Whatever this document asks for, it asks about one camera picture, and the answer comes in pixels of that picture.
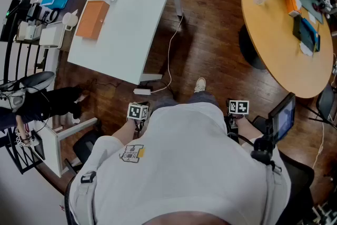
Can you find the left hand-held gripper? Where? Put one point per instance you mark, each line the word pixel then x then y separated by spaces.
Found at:
pixel 137 111

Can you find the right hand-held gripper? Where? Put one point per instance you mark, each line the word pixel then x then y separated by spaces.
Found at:
pixel 238 107

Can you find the person's right forearm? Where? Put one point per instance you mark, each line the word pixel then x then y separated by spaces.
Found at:
pixel 247 126

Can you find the person's left forearm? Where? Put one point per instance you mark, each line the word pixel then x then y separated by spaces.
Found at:
pixel 126 130

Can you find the white power strip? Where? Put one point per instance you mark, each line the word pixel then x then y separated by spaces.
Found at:
pixel 142 91

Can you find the person's legs in jeans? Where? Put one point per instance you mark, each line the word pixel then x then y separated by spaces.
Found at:
pixel 202 97

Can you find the person's beige shoe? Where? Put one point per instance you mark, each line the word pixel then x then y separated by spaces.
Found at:
pixel 200 84

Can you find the black mounted phone screen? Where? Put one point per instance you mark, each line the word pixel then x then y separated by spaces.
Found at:
pixel 285 118

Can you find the black table base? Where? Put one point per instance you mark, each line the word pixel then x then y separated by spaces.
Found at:
pixel 250 50

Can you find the black office chair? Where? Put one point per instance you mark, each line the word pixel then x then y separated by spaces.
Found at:
pixel 85 146

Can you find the round wooden table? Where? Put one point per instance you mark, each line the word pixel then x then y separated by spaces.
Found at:
pixel 279 55

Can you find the person's white shirt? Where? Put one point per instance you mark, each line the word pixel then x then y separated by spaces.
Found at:
pixel 184 166

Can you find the white table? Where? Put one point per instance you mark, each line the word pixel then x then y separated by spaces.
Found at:
pixel 131 34

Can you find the crumpled white paper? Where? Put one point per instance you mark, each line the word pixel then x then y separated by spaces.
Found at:
pixel 306 49

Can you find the white side desk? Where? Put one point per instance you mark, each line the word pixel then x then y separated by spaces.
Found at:
pixel 51 150

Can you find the black flat device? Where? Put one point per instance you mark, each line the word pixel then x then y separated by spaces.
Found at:
pixel 296 27

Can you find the orange flat box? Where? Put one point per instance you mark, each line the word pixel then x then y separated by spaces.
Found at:
pixel 92 19

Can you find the blue tablet case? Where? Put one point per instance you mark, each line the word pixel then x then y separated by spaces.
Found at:
pixel 309 33

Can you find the white mug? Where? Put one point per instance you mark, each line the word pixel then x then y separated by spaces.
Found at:
pixel 69 19

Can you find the white square box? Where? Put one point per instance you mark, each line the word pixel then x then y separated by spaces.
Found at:
pixel 51 35

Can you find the small orange box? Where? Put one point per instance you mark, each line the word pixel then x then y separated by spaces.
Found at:
pixel 291 4

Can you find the green cutting mat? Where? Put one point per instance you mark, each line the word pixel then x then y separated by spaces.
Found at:
pixel 306 0

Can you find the small white box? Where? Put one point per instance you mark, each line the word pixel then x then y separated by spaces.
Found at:
pixel 33 32
pixel 21 30

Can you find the black metal railing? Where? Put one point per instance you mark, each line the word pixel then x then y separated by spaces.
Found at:
pixel 8 60

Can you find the black monitor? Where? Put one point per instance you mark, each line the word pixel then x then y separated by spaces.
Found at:
pixel 10 23

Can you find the black chest mount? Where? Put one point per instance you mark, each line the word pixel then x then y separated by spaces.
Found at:
pixel 260 150

